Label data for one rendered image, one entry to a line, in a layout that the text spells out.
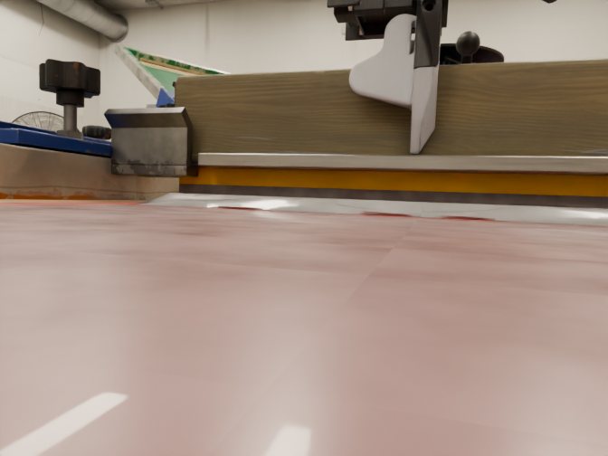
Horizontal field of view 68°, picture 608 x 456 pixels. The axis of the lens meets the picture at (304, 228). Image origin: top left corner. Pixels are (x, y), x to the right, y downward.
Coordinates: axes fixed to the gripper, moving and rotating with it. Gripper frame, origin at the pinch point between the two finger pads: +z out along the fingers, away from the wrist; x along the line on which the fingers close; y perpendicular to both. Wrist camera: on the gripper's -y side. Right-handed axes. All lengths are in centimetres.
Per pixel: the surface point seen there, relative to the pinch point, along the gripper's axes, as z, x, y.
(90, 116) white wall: -78, -401, 380
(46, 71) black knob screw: -4.1, 6.8, 27.8
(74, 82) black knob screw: -3.4, 5.9, 26.1
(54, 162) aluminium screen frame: 2.8, 8.6, 25.3
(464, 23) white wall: -159, -413, -19
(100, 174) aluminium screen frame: 3.4, 3.9, 25.3
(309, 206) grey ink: 5.1, 10.3, 6.0
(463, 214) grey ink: 5.2, 10.2, -2.2
